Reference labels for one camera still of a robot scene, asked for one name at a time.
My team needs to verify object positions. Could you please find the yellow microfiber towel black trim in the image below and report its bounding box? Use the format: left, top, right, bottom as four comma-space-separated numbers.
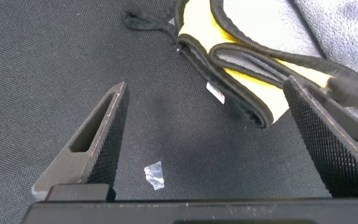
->
121, 0, 358, 129

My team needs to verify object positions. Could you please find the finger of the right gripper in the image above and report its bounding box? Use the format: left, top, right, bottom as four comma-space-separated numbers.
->
326, 76, 358, 113

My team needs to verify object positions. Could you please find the grey terry towel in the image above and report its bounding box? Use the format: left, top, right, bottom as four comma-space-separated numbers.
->
221, 0, 358, 78

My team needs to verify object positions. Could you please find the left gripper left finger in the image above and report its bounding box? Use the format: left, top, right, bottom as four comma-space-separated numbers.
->
31, 81, 130, 202

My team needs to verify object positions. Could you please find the clear tape piece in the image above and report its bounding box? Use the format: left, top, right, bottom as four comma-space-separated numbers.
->
144, 161, 165, 191

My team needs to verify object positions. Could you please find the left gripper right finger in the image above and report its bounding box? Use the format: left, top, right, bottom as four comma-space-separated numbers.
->
283, 75, 358, 198

